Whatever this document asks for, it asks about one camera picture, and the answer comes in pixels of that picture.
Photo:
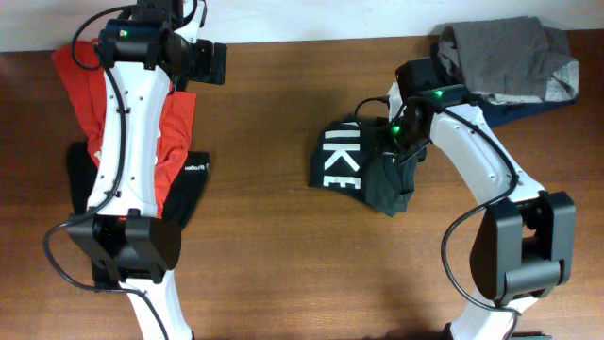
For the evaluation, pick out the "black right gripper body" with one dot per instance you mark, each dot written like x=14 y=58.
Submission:
x=407 y=142

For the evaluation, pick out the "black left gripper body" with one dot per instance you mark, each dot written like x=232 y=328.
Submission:
x=200 y=58

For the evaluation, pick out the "dark green t-shirt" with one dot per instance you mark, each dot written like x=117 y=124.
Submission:
x=353 y=160

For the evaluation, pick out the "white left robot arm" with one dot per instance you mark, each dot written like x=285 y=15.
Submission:
x=142 y=64

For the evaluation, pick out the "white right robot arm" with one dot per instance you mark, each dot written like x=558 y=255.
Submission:
x=524 y=245

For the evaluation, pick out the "navy blue folded garment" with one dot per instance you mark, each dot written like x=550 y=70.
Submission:
x=495 y=115

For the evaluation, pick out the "red soccer t-shirt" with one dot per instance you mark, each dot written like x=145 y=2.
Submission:
x=87 y=93

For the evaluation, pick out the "black garment with white logo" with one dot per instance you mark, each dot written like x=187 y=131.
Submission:
x=189 y=189

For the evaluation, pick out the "grey folded garment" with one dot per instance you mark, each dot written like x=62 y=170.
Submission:
x=511 y=61

